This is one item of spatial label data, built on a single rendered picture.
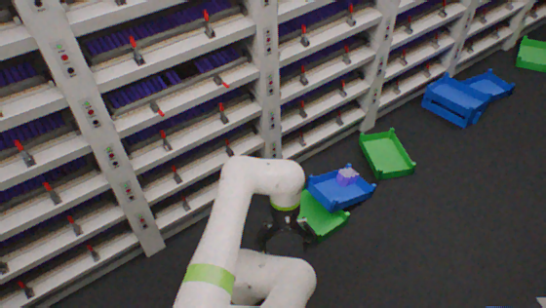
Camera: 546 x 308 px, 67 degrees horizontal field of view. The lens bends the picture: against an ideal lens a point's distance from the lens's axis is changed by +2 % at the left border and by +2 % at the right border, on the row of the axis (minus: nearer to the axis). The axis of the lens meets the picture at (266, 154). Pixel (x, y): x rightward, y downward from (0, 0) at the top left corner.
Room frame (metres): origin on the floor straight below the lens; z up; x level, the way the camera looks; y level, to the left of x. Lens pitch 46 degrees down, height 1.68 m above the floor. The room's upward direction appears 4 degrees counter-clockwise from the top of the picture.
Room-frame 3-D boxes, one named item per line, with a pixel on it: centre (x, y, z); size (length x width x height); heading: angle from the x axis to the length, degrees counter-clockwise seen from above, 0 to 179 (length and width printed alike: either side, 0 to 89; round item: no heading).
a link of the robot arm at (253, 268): (0.62, 0.09, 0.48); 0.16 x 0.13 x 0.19; 77
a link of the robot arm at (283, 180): (0.74, -0.04, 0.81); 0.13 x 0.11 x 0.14; 77
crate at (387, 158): (1.54, -0.67, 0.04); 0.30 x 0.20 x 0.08; 8
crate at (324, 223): (1.19, -0.22, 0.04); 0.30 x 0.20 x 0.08; 32
